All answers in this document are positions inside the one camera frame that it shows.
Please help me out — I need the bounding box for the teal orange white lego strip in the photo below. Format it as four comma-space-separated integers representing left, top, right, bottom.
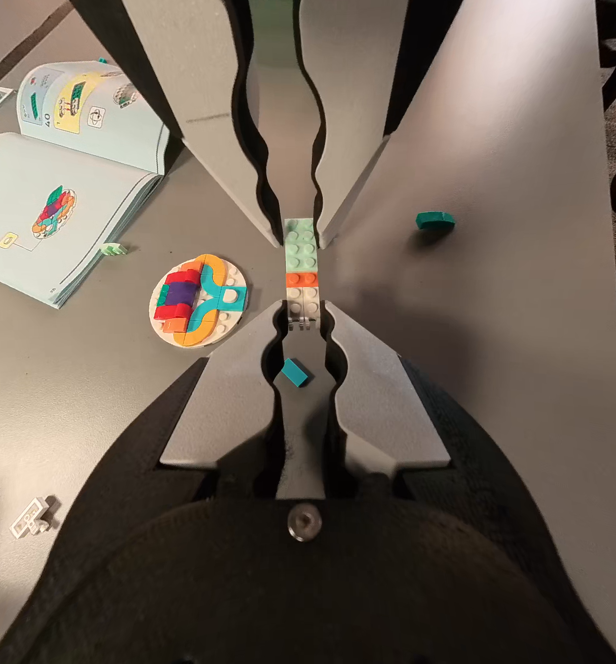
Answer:
285, 271, 323, 333

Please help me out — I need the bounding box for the small white lego piece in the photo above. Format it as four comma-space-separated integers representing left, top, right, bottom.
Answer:
9, 495, 56, 541

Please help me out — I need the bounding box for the open lego instruction booklet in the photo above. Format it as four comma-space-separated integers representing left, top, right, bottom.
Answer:
0, 61, 171, 311

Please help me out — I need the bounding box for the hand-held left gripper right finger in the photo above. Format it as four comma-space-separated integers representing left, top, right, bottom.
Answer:
324, 301, 452, 466

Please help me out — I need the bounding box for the mint green lego plate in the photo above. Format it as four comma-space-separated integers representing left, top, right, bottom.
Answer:
284, 218, 320, 274

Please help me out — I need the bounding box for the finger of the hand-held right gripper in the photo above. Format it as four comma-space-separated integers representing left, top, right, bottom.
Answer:
122, 0, 284, 248
298, 0, 408, 250

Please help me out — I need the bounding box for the teal lego tile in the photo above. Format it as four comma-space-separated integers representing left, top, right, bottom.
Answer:
279, 358, 312, 389

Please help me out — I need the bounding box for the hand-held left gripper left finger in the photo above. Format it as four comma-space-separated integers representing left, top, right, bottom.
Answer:
159, 300, 288, 468

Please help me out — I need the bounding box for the round rainbow lego plate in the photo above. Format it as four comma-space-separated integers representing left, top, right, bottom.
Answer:
149, 253, 250, 350

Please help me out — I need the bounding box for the dark teal curved lego brick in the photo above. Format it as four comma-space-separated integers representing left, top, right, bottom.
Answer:
415, 211, 457, 232

